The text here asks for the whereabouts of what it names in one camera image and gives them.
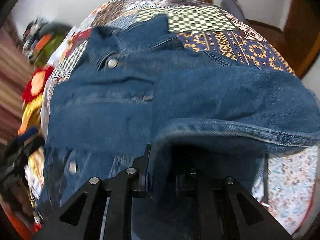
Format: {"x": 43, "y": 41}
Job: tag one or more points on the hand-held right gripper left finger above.
{"x": 141, "y": 173}

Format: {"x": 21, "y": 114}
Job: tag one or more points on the striped red beige curtain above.
{"x": 11, "y": 85}

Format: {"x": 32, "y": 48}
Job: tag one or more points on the blue denim jacket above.
{"x": 175, "y": 92}

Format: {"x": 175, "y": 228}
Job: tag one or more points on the wooden bed post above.
{"x": 207, "y": 0}

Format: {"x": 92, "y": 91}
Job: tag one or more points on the patchwork printed bedspread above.
{"x": 205, "y": 20}

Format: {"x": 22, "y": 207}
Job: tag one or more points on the pile of clothes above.
{"x": 47, "y": 42}

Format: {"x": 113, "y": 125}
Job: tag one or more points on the brown wooden door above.
{"x": 300, "y": 30}

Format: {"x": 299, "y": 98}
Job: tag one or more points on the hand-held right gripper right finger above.
{"x": 203, "y": 200}

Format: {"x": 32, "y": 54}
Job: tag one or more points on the red yellow cloth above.
{"x": 35, "y": 85}

